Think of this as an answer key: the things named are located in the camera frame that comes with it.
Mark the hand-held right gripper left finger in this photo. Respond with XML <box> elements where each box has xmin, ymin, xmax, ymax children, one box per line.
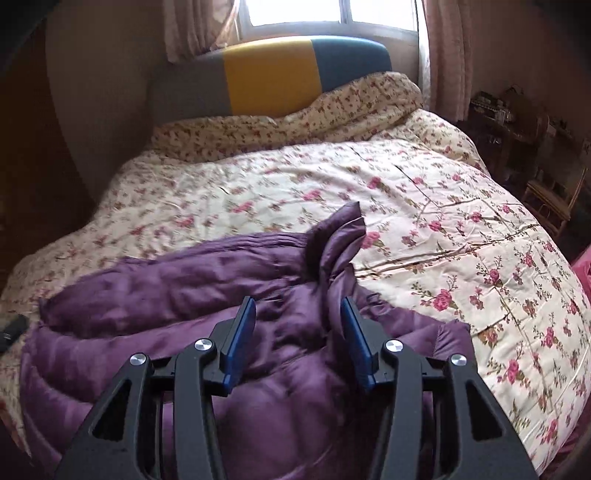
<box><xmin>53</xmin><ymin>295</ymin><xmax>257</xmax><ymax>480</ymax></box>

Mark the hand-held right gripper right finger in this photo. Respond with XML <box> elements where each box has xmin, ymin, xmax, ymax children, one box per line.
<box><xmin>341</xmin><ymin>295</ymin><xmax>539</xmax><ymax>480</ymax></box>

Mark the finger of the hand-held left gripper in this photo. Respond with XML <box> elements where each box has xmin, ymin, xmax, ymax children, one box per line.
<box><xmin>0</xmin><ymin>316</ymin><xmax>27</xmax><ymax>354</ymax></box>

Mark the purple puffer jacket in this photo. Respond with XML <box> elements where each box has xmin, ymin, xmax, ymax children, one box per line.
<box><xmin>18</xmin><ymin>200</ymin><xmax>472</xmax><ymax>480</ymax></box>

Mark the floral cream bedspread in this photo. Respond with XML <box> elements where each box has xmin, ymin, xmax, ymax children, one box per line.
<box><xmin>0</xmin><ymin>108</ymin><xmax>591</xmax><ymax>480</ymax></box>

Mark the wooden wardrobe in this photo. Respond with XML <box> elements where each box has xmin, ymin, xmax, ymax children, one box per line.
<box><xmin>0</xmin><ymin>28</ymin><xmax>99</xmax><ymax>288</ymax></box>

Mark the pink cloth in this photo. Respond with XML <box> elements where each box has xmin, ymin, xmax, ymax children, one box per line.
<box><xmin>570</xmin><ymin>244</ymin><xmax>591</xmax><ymax>306</ymax></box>

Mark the wooden chair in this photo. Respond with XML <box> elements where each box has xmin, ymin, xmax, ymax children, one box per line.
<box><xmin>522</xmin><ymin>166</ymin><xmax>590</xmax><ymax>241</ymax></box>

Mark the cluttered wooden shelf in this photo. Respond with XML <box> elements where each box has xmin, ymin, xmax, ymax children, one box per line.
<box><xmin>466</xmin><ymin>85</ymin><xmax>591</xmax><ymax>186</ymax></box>

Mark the grey yellow blue headboard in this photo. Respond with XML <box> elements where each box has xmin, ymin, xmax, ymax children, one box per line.
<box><xmin>148</xmin><ymin>37</ymin><xmax>393</xmax><ymax>128</ymax></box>

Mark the long pink curtain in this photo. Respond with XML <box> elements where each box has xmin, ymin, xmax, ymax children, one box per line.
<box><xmin>417</xmin><ymin>0</ymin><xmax>476</xmax><ymax>123</ymax></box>

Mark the short pink curtain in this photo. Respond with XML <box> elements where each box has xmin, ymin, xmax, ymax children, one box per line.
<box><xmin>163</xmin><ymin>0</ymin><xmax>245</xmax><ymax>64</ymax></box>

